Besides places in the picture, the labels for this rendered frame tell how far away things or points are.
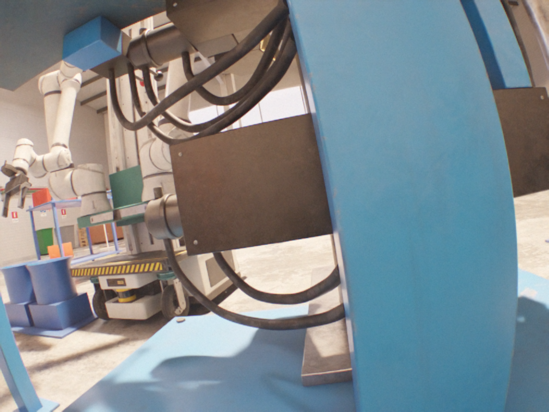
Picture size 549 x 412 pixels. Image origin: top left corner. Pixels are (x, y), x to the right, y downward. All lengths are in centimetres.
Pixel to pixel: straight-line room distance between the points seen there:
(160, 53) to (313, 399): 86
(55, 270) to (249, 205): 144
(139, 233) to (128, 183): 29
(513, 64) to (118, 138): 178
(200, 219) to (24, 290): 166
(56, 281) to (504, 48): 197
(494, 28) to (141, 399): 103
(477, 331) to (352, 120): 24
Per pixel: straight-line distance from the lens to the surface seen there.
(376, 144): 27
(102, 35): 84
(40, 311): 190
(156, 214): 76
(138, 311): 149
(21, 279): 206
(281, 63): 51
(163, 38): 86
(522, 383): 59
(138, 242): 181
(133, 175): 170
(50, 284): 181
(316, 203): 50
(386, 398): 35
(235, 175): 51
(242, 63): 98
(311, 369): 62
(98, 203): 172
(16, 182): 145
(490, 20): 70
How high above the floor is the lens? 48
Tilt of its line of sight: 1 degrees down
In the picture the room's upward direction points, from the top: 10 degrees counter-clockwise
